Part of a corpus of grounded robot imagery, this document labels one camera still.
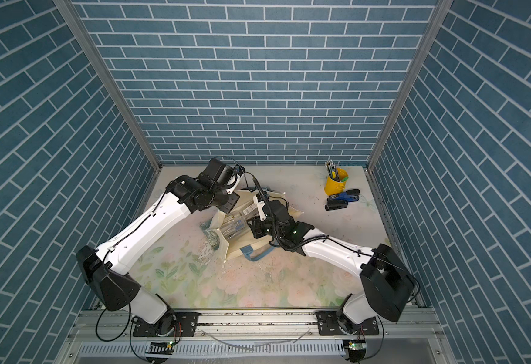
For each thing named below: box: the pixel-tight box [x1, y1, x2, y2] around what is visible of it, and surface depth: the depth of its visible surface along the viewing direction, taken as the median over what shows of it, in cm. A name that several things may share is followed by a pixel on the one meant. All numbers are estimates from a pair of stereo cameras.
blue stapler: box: [328, 188, 361, 203], surface depth 107 cm
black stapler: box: [324, 198, 349, 211], surface depth 107 cm
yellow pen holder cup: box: [323, 167, 349, 197], surface depth 105 cm
